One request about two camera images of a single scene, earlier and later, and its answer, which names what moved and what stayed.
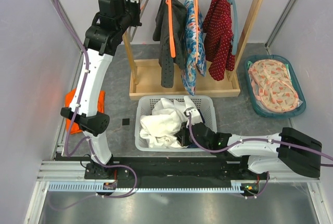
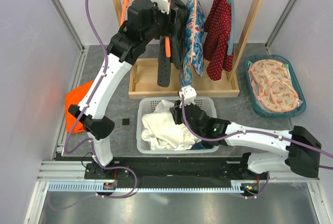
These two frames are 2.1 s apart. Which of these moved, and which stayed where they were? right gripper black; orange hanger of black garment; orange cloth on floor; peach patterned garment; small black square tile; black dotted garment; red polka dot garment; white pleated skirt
Moved: orange hanger of black garment; black dotted garment; right gripper black
Stayed: red polka dot garment; white pleated skirt; peach patterned garment; small black square tile; orange cloth on floor
